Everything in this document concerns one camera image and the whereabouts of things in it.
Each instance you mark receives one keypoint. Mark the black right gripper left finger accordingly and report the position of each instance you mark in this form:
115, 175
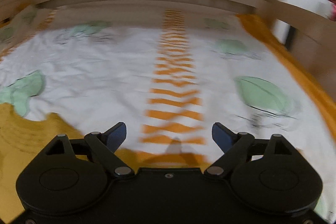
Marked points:
103, 147

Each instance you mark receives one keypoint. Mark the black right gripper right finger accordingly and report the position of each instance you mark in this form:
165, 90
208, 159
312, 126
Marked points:
234, 146

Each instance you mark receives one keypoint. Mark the mustard yellow garment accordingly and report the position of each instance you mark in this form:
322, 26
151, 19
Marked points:
23, 139

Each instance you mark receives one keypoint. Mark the red clothes pile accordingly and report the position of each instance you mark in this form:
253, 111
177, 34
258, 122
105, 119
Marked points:
333, 10

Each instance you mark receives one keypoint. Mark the white patterned bed cover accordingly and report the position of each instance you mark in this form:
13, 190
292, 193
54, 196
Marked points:
168, 75

